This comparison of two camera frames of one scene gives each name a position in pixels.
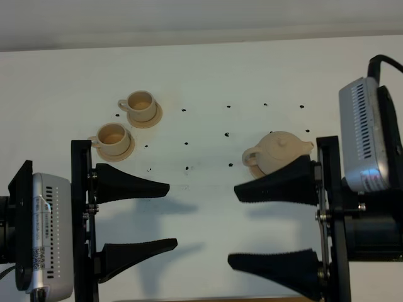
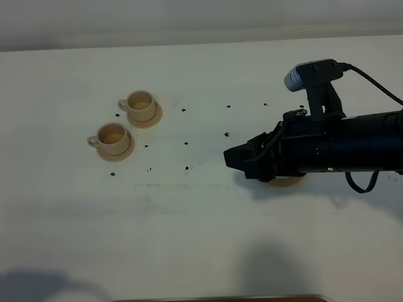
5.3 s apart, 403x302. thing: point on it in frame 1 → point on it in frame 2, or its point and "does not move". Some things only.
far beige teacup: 140,104 does not move
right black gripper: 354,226 → 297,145
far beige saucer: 150,123 does not move
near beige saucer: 117,158 does not move
